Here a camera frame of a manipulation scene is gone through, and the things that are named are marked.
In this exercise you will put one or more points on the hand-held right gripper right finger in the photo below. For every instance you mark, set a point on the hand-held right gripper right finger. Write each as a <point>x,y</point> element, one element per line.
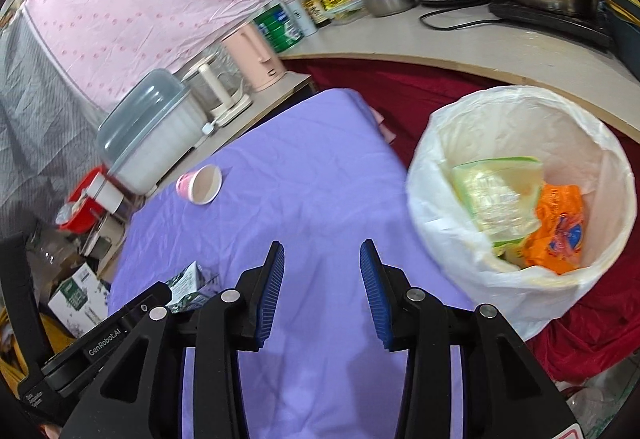
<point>374,304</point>

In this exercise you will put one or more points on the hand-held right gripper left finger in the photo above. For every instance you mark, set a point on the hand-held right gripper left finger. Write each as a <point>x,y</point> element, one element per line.
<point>267,304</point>

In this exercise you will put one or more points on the green and white milk carton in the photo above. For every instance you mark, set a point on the green and white milk carton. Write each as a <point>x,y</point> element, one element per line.
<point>192,284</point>

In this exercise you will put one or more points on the yellow-green plastic package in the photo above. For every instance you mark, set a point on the yellow-green plastic package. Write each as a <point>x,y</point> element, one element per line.
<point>495,199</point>

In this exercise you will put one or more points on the orange printed snack bag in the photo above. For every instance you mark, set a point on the orange printed snack bag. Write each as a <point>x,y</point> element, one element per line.
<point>560,229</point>

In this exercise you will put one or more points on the waste bin with white liner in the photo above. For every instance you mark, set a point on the waste bin with white liner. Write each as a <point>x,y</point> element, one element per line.
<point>500,124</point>

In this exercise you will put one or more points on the white and green cardboard box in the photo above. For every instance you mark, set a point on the white and green cardboard box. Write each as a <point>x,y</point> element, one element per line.
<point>80,301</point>

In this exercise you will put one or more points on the yellow bag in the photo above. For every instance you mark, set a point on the yellow bag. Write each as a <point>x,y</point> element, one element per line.
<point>12,359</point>

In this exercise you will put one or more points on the glass jar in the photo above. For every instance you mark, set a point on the glass jar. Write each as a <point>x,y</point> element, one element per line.
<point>47,254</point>

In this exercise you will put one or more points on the red basket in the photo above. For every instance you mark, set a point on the red basket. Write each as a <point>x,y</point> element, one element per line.
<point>80,214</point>

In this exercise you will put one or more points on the purple tablecloth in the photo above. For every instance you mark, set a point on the purple tablecloth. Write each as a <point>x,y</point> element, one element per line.
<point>310,179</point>

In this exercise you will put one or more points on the pink paper cup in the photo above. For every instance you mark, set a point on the pink paper cup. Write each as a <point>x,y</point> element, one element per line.
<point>200,184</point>

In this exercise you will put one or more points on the white plug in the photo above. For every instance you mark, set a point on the white plug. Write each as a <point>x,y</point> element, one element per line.
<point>208,128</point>

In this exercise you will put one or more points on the white storage box grey lid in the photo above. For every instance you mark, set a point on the white storage box grey lid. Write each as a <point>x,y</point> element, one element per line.
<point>150,129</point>

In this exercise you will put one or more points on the red cloth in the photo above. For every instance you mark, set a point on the red cloth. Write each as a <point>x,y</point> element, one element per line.
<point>400,84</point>

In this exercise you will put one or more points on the grey striped cloth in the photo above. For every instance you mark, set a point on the grey striped cloth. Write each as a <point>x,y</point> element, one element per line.
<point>45,119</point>

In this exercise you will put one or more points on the clear plastic bag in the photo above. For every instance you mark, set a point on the clear plastic bag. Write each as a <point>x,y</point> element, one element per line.
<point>595,399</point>

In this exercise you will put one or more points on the pink electric kettle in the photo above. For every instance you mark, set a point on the pink electric kettle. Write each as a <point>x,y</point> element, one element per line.
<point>255,59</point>

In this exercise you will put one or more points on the green canister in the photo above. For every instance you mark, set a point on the green canister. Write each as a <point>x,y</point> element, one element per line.
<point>277,29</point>

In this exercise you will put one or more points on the white bottle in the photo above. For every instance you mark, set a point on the white bottle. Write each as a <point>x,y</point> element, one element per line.
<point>300,14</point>

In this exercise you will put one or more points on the dark sauce bottle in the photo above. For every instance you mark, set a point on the dark sauce bottle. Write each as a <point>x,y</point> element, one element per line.
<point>316,11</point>

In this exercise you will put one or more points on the yellow label food container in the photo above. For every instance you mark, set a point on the yellow label food container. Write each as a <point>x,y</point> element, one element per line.
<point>345,6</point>

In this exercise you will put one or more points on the black induction cooker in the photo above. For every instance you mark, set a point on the black induction cooker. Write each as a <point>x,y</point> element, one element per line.
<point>550,26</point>

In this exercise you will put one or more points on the dark basin with yellow rim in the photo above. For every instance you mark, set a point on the dark basin with yellow rim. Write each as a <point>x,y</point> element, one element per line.
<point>625,39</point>

